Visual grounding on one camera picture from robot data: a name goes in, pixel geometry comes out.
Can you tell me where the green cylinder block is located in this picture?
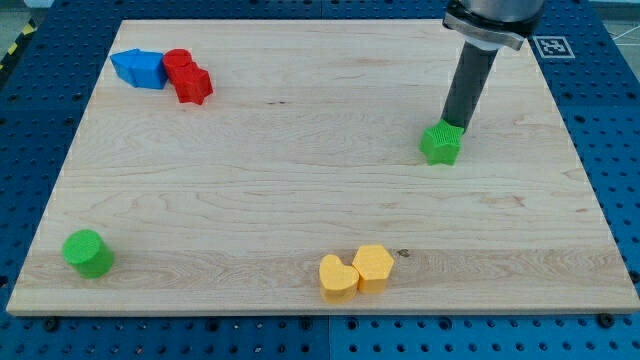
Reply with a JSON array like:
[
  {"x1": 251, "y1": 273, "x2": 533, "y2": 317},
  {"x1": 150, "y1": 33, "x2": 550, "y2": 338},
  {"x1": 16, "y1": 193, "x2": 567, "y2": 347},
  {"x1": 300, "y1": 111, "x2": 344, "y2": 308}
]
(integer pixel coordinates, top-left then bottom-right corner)
[{"x1": 62, "y1": 229, "x2": 114, "y2": 279}]

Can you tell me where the red cylinder block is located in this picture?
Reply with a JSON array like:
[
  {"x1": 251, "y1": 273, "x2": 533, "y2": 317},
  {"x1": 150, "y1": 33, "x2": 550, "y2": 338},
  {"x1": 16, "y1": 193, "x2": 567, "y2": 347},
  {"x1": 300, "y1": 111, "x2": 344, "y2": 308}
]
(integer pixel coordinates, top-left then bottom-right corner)
[{"x1": 162, "y1": 48, "x2": 193, "y2": 81}]

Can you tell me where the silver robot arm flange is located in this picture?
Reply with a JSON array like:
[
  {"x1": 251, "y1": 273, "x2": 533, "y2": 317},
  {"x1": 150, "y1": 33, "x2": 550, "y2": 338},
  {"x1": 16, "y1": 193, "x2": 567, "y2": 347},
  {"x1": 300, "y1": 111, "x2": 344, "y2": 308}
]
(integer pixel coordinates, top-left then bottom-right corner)
[{"x1": 442, "y1": 0, "x2": 545, "y2": 51}]

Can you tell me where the yellow hexagon block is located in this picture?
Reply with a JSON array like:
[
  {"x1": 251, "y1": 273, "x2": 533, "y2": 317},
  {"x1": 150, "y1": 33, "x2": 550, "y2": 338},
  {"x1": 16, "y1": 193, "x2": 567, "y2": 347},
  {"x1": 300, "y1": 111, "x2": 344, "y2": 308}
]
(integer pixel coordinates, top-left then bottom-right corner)
[{"x1": 352, "y1": 244, "x2": 394, "y2": 294}]

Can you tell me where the blue pentagon block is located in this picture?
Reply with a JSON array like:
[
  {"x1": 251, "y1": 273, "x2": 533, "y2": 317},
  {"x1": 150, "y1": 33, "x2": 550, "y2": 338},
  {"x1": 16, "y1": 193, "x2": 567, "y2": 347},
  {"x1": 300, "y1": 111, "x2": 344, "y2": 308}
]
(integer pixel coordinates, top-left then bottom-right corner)
[{"x1": 131, "y1": 50, "x2": 168, "y2": 90}]

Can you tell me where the green star block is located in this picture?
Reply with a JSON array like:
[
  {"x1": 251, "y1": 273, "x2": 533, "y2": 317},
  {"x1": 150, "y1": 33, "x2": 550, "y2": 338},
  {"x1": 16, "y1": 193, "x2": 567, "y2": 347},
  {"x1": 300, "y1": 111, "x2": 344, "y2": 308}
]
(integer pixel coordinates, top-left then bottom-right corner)
[{"x1": 419, "y1": 120, "x2": 464, "y2": 165}]

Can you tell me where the red star block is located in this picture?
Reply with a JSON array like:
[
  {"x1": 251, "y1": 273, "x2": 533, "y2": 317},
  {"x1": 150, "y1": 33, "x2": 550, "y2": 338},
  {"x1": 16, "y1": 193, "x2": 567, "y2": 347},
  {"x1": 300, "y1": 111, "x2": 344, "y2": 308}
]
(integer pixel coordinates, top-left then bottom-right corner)
[{"x1": 171, "y1": 63, "x2": 214, "y2": 105}]

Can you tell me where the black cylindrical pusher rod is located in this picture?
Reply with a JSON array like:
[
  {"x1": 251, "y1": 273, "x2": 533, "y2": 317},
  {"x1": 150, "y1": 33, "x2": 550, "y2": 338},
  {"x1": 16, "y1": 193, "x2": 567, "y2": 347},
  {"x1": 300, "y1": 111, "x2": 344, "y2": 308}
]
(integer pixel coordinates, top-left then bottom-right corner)
[{"x1": 441, "y1": 42, "x2": 498, "y2": 132}]

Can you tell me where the wooden board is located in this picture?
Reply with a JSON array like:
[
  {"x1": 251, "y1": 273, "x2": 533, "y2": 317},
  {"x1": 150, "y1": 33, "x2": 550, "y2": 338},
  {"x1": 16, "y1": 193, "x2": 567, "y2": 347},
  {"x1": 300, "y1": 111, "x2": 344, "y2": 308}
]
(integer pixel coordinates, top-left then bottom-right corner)
[{"x1": 7, "y1": 20, "x2": 639, "y2": 316}]

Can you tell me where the yellow heart block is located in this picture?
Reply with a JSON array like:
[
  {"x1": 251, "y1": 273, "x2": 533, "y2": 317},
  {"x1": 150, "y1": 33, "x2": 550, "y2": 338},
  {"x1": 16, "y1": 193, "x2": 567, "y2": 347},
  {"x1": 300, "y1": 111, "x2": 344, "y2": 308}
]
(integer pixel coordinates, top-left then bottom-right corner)
[{"x1": 319, "y1": 254, "x2": 360, "y2": 304}]

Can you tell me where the white fiducial marker tag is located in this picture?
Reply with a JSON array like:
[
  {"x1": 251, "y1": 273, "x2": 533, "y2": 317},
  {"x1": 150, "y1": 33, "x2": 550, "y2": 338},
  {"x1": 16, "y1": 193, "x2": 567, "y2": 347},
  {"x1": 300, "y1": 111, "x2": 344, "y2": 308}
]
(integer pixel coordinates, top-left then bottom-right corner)
[{"x1": 533, "y1": 35, "x2": 575, "y2": 59}]

